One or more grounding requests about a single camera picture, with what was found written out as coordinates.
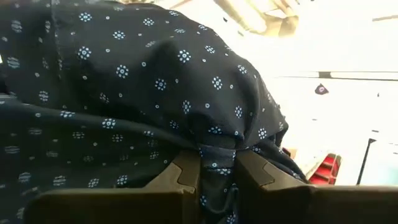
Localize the navy dotted cloth garment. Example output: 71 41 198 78
0 0 308 224

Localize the thin black pole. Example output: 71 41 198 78
356 138 377 186

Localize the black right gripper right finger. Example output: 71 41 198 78
234 151 398 224

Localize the red plastic object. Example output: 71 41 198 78
309 152 343 186

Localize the small dark triangular object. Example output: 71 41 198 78
314 83 330 96

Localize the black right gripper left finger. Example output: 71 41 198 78
24 151 201 224

